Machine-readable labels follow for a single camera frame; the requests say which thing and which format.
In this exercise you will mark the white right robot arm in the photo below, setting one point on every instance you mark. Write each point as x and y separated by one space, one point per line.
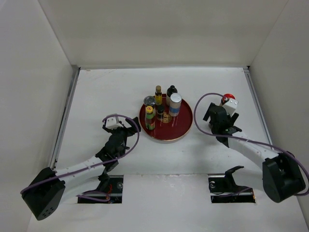
281 175

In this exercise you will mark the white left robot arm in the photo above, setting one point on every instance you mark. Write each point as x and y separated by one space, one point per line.
52 187

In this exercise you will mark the red round tray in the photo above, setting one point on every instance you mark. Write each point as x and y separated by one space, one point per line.
169 128

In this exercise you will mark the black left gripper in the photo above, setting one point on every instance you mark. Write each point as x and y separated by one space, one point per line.
134 128

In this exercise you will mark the blue label granule bottle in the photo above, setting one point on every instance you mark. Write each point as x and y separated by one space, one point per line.
175 104

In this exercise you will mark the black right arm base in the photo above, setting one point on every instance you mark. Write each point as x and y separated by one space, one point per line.
223 188

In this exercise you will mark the green label sauce bottle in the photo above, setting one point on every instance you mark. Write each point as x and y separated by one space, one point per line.
149 118

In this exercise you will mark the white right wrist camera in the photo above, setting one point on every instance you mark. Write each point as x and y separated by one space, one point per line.
230 106

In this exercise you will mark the red cap sauce jar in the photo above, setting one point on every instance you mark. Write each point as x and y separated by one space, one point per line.
226 98

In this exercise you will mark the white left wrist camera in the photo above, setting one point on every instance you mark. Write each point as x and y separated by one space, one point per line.
111 122

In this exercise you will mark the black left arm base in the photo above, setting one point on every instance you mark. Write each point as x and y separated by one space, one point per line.
109 191

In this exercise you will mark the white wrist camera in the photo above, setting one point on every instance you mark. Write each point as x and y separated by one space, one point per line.
230 106
111 122

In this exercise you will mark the small black label spice bottle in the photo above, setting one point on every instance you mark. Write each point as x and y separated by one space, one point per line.
160 112

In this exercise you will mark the black cap clear bottle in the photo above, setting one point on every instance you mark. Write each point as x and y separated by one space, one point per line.
172 89

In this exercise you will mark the small yellow label bottle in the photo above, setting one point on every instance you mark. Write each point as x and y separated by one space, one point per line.
158 95

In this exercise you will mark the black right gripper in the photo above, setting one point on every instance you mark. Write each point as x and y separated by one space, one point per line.
232 119

